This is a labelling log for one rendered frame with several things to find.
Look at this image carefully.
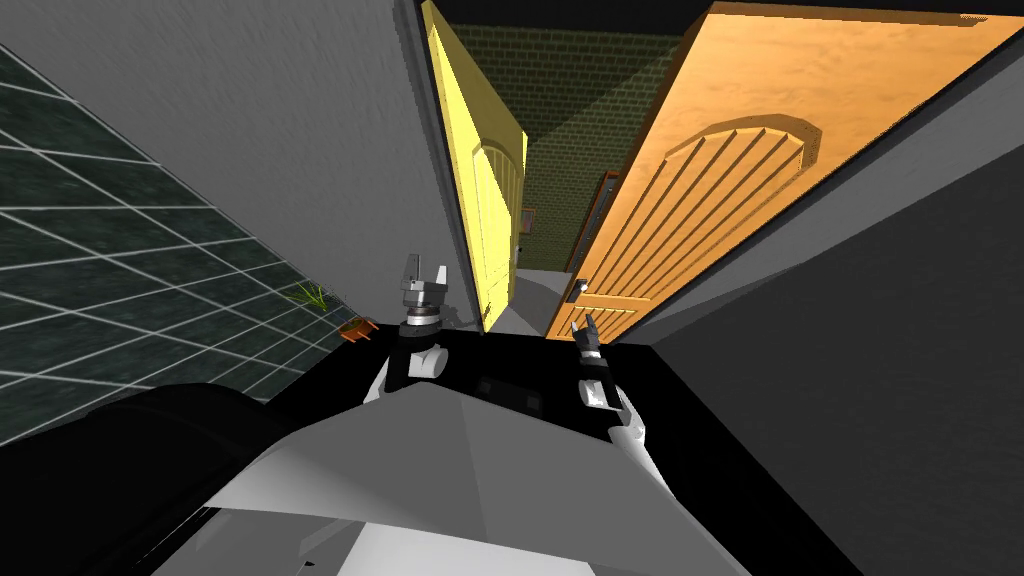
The green plant in orange pot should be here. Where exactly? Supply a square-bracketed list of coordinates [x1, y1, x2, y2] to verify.
[286, 279, 381, 345]

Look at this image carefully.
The orange door leaf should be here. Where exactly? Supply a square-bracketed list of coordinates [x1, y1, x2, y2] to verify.
[544, 0, 1024, 345]

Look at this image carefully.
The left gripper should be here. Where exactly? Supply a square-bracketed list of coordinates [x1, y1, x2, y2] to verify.
[399, 253, 449, 309]

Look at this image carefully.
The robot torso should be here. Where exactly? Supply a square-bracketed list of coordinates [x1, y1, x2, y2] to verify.
[151, 374, 755, 576]

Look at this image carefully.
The yellow door leaf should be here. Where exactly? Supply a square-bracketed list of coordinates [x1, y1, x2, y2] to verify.
[420, 0, 530, 334]

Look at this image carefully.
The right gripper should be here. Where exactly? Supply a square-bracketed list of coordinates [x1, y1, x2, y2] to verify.
[570, 313, 603, 359]

